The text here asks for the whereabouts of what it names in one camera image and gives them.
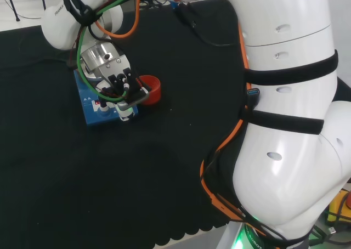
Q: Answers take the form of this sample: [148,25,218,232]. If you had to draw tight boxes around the black metal stand legs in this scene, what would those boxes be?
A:
[0,0,53,22]

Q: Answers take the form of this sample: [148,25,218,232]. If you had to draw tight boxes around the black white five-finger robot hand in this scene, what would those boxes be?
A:
[92,54,139,123]

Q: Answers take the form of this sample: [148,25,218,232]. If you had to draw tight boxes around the black cable with plug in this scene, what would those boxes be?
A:
[172,2,240,47]

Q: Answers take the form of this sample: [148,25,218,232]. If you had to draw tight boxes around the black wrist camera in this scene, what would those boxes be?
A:
[108,67,152,107]

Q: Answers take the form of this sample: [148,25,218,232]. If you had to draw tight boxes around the heater with blue base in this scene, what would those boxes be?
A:
[73,67,139,127]

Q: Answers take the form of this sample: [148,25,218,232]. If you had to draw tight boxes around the orange cable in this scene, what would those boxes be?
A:
[93,0,271,239]

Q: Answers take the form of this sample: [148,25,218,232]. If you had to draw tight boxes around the green cable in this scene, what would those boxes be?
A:
[76,0,146,100]

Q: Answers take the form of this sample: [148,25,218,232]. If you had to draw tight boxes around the black cable blue USB plug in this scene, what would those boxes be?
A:
[241,88,261,118]

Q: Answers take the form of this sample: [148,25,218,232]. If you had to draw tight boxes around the red ribbed plastic ring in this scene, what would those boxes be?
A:
[138,75,162,106]

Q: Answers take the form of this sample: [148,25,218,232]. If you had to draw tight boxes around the cable with silver USB plug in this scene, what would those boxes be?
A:
[309,224,351,246]

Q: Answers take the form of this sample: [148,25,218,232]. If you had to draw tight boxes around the yellow stop button box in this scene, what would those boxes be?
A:
[326,190,351,222]

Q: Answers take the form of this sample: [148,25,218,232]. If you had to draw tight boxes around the black bench cloth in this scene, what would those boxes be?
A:
[0,0,351,249]

